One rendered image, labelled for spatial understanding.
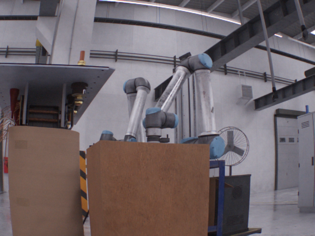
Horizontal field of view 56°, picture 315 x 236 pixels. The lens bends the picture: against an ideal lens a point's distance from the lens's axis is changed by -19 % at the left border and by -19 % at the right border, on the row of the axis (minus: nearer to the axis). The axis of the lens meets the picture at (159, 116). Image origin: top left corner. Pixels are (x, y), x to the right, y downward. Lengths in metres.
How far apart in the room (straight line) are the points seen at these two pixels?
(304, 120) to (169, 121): 4.68
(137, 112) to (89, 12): 5.86
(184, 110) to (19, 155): 1.61
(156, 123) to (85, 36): 6.23
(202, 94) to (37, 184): 1.30
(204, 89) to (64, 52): 5.79
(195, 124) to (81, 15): 6.06
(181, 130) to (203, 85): 0.61
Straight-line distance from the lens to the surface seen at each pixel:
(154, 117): 2.04
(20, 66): 1.74
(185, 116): 2.93
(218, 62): 11.73
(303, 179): 6.51
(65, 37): 8.07
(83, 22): 8.29
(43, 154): 1.86
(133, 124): 2.76
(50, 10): 8.17
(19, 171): 1.87
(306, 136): 6.47
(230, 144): 6.82
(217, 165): 1.82
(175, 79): 2.45
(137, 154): 1.08
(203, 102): 2.42
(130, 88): 3.03
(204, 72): 2.46
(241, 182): 2.82
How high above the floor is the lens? 0.78
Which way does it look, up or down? 11 degrees up
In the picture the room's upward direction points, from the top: 1 degrees counter-clockwise
